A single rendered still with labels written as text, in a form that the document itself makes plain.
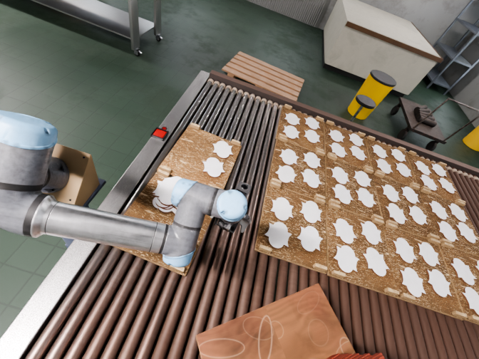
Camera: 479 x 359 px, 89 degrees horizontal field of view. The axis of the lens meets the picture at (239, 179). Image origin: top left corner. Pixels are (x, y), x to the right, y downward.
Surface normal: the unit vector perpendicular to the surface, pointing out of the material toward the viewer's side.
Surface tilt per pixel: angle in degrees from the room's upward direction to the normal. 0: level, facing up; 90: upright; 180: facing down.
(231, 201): 27
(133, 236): 39
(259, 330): 0
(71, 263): 0
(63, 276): 0
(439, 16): 90
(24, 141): 55
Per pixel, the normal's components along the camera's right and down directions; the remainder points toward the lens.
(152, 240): 0.32, 0.02
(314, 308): 0.26, -0.61
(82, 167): 0.06, 0.03
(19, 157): 0.71, 0.22
